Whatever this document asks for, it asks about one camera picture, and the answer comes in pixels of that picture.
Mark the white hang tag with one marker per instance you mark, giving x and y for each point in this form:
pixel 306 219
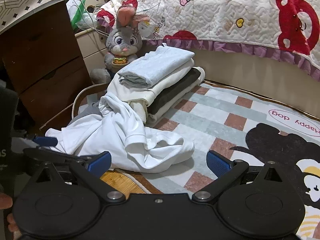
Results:
pixel 145 30

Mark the grey cloth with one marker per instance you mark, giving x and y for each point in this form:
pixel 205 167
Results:
pixel 86 111

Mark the brown wooden nightstand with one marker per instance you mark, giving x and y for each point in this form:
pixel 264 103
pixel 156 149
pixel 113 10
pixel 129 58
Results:
pixel 50 67

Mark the person's left hand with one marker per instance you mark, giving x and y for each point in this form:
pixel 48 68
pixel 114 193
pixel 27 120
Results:
pixel 6 201

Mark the checked cartoon floor mat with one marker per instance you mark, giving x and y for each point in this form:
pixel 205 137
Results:
pixel 200 115

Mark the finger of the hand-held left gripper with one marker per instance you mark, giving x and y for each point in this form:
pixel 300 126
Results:
pixel 46 141
pixel 50 153

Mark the light blue folded garment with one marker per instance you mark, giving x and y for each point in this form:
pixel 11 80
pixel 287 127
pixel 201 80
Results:
pixel 155 65

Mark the grey plush rabbit toy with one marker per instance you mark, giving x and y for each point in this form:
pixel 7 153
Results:
pixel 122 40

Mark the bear print quilted blanket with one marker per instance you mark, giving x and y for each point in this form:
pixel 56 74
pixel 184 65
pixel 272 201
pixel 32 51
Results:
pixel 220 12

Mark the dark grey folded garment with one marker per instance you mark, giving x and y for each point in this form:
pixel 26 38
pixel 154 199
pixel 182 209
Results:
pixel 172 92

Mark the cream cabinet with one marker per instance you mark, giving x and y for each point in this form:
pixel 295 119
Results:
pixel 90 47

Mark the green plastic bag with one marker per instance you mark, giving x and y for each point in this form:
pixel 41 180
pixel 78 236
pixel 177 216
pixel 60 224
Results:
pixel 76 15

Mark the white long-sleeve shirt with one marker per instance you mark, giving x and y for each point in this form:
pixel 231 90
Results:
pixel 120 135

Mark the cream ribbed folded garment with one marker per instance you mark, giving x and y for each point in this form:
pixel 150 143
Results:
pixel 140 93

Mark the beige bed frame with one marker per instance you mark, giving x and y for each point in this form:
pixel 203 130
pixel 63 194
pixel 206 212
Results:
pixel 250 72

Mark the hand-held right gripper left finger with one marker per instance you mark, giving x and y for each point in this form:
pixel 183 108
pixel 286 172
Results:
pixel 100 163

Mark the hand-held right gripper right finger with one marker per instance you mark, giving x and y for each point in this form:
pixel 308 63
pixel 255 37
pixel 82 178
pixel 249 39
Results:
pixel 217 165

